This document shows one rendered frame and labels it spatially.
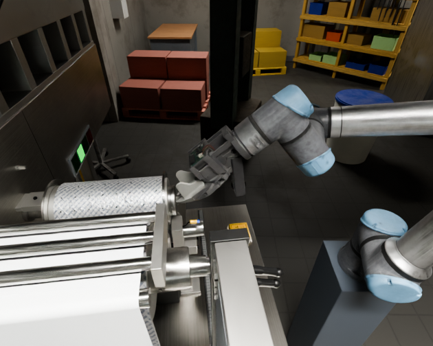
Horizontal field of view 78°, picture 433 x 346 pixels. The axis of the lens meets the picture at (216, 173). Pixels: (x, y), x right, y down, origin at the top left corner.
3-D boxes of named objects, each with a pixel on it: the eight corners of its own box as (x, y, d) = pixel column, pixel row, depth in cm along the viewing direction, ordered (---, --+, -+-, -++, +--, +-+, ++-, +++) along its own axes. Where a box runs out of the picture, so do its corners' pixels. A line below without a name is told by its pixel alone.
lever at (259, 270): (281, 279, 38) (286, 274, 38) (250, 277, 37) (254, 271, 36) (278, 271, 39) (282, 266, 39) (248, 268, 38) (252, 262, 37)
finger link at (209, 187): (190, 188, 63) (217, 165, 60) (194, 191, 64) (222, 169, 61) (191, 200, 59) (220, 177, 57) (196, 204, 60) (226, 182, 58)
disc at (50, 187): (67, 250, 66) (36, 225, 53) (64, 250, 66) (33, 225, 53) (78, 198, 74) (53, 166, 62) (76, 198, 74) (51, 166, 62)
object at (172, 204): (177, 217, 69) (175, 211, 62) (170, 218, 68) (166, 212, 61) (176, 189, 71) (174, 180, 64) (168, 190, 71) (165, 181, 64)
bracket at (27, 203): (44, 210, 60) (40, 204, 59) (16, 212, 60) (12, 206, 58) (52, 195, 64) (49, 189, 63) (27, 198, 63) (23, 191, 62)
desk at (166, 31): (198, 63, 618) (197, 23, 569) (193, 84, 502) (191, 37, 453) (166, 63, 620) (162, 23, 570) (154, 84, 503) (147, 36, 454)
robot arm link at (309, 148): (335, 143, 62) (310, 106, 59) (339, 170, 54) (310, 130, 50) (305, 158, 67) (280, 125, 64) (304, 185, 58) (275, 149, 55)
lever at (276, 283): (279, 290, 40) (282, 285, 39) (249, 288, 39) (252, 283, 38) (276, 281, 41) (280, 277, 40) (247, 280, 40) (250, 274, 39)
